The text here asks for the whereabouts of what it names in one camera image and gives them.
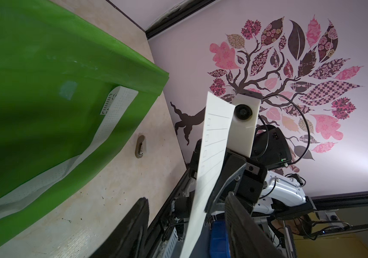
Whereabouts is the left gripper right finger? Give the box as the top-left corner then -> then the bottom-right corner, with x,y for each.
225,195 -> 283,258

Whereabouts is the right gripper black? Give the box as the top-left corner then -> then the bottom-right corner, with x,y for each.
204,148 -> 268,213

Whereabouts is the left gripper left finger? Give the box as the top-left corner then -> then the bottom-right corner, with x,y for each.
91,197 -> 149,258

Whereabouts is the white paper receipt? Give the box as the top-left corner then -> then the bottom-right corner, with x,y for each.
180,92 -> 234,258

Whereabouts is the small grey stapler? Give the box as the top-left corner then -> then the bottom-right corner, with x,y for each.
135,135 -> 146,159

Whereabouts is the green reusable tote bag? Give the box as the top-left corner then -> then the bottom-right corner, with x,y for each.
0,1 -> 169,247

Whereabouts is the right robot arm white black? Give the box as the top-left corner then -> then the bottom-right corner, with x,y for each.
190,129 -> 316,220

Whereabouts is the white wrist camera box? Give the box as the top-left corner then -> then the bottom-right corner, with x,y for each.
227,91 -> 263,157

